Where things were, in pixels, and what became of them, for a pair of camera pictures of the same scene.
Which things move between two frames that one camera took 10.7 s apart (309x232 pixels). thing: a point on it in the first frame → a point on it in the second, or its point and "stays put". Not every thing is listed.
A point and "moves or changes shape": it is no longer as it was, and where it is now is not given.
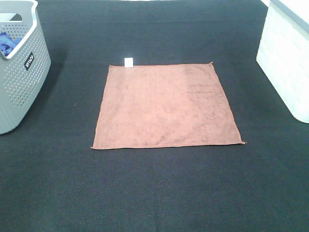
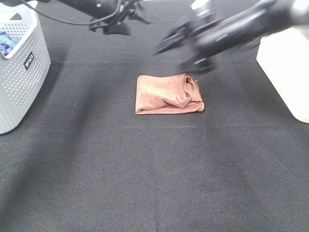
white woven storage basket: x=283 y=54 stays put
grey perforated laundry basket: x=23 y=72 stays put
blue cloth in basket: x=7 y=43 stays put
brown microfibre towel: x=162 y=105 moves or changes shape
